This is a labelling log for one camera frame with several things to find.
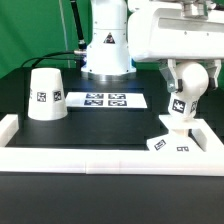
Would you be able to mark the white U-shaped border frame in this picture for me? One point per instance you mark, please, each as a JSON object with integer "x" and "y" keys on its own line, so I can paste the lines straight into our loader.
{"x": 209, "y": 161}

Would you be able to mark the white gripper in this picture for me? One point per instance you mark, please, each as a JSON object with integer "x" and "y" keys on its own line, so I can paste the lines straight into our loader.
{"x": 159, "y": 30}

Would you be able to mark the white lamp bulb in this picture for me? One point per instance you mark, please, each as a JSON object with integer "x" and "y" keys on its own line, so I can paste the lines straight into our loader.
{"x": 183, "y": 105}

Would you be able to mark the white marker sheet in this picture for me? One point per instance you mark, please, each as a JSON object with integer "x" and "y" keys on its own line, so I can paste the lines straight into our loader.
{"x": 106, "y": 100}

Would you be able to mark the white lamp shade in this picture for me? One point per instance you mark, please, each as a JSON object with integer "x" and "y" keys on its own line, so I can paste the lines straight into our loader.
{"x": 46, "y": 100}

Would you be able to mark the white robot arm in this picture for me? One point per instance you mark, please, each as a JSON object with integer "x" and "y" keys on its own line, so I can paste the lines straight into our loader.
{"x": 108, "y": 52}

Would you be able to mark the white lamp base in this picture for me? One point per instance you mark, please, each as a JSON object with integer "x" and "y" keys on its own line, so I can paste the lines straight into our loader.
{"x": 177, "y": 139}

